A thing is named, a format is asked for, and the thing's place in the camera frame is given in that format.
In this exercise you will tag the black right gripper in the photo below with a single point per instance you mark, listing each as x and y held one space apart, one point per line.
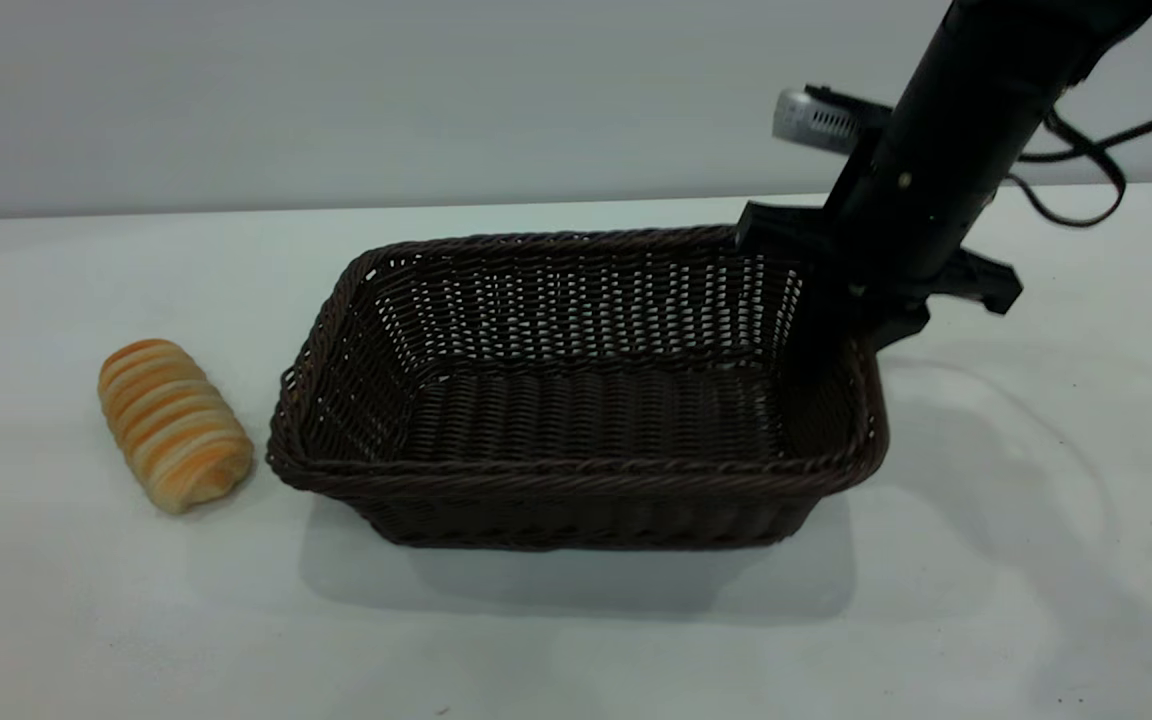
921 200

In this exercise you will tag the dark woven wicker basket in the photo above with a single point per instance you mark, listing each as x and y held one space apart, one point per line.
576 500

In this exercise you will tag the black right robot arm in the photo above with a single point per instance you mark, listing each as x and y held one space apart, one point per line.
1016 60

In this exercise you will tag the orange striped bread roll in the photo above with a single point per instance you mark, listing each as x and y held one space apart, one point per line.
174 430

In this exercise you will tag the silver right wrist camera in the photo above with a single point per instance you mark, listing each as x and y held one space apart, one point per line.
816 120

